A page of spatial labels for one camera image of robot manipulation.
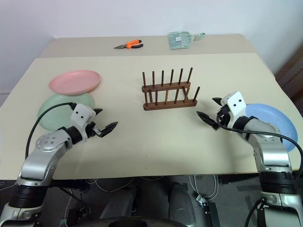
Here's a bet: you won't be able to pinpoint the dark grey rounded shape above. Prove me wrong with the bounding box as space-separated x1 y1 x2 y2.
100 186 138 220
169 182 206 223

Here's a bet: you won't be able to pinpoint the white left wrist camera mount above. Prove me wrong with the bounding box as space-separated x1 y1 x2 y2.
71 103 97 141

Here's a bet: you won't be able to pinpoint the wooden dish rack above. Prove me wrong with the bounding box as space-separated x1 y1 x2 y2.
141 67 201 111

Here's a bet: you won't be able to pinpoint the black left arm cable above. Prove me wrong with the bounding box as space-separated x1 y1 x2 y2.
25 102 76 161

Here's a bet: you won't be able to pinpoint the clear packaged green item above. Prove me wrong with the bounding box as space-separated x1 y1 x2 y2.
167 31 206 50

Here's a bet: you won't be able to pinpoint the white cable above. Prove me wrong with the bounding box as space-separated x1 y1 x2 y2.
189 175 219 198
85 176 134 192

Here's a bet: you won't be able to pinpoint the green plate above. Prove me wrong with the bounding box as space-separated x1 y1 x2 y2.
37 92 93 130

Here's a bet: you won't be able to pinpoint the orange handled pliers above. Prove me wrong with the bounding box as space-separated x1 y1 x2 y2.
113 40 144 50

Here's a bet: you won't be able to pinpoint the pink plate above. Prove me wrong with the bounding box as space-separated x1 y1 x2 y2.
49 70 102 96

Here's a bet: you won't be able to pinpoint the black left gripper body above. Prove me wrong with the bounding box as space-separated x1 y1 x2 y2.
85 122 105 139

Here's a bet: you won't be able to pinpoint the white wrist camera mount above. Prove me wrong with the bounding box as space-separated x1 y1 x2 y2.
220 92 248 124
71 103 97 141

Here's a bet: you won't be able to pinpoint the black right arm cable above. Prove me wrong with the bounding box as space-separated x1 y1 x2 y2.
216 113 303 171

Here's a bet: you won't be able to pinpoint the metal bracket with black strap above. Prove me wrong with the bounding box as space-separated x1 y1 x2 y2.
196 194 218 227

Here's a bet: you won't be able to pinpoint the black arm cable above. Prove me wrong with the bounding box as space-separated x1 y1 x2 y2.
25 102 76 161
216 113 303 171

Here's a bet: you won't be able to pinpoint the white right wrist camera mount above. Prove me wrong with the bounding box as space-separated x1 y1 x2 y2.
220 92 248 124

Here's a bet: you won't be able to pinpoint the blue plate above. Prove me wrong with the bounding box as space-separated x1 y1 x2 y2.
245 103 298 152

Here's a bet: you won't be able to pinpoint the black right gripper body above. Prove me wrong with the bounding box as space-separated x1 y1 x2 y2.
215 105 234 130

